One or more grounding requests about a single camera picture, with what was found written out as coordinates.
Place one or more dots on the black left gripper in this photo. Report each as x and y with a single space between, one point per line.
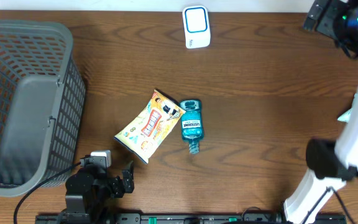
118 188

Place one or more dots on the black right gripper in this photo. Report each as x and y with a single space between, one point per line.
329 24

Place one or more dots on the yellow wet wipes bag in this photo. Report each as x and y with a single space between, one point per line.
147 131

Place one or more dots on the teal mouthwash bottle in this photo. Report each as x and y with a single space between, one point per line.
191 124

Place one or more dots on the light blue wipes pack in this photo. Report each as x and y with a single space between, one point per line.
345 117

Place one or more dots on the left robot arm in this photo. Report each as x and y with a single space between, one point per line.
90 188

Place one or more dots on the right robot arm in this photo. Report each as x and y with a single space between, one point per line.
331 164

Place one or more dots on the white barcode scanner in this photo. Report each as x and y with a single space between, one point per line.
196 27

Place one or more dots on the grey plastic shopping basket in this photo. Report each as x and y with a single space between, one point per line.
41 102

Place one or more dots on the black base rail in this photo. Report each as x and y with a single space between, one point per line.
136 218

